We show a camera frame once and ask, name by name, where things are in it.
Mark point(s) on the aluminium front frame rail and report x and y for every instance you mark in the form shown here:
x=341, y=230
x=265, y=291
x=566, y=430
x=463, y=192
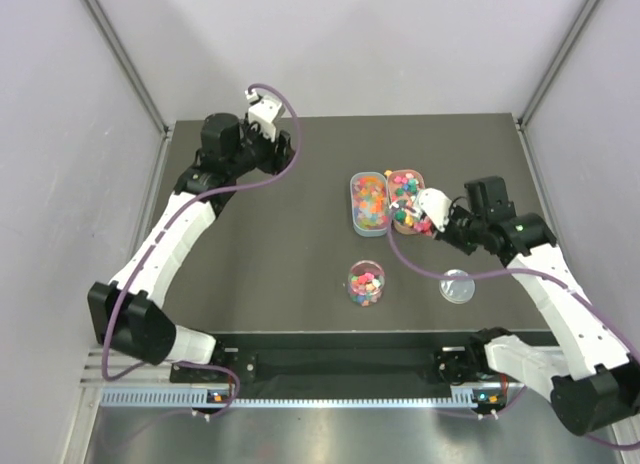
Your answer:
x=303, y=369

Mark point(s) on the clear plastic jar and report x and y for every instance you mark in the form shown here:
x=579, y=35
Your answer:
x=365, y=283

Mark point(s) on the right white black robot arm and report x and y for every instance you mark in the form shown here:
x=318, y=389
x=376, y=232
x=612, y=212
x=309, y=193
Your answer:
x=595, y=381

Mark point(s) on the aluminium corner post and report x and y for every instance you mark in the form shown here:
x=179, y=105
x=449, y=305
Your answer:
x=118, y=51
x=570, y=38

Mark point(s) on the clear round jar lid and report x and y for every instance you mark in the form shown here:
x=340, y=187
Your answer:
x=457, y=288

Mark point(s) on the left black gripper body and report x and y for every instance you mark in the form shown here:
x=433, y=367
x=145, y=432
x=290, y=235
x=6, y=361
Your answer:
x=280, y=147

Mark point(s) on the left aluminium corner post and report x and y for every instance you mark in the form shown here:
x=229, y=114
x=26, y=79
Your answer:
x=118, y=51

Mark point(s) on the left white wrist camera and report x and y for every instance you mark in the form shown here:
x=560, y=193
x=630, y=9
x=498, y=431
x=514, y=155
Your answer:
x=265, y=111

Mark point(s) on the right aluminium corner post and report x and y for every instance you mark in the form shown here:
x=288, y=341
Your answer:
x=570, y=38

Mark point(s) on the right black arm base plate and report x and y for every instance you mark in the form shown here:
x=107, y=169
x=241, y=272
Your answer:
x=457, y=366

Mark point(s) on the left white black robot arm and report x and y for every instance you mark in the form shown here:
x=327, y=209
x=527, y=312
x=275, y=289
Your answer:
x=127, y=311

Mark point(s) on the blue tray of translucent candies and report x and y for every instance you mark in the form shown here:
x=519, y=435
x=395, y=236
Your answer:
x=369, y=204

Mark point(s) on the pink tray of opaque candies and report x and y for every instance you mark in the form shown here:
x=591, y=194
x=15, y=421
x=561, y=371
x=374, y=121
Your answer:
x=403, y=188

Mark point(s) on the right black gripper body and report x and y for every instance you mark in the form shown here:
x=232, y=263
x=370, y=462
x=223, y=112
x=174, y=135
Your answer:
x=459, y=230

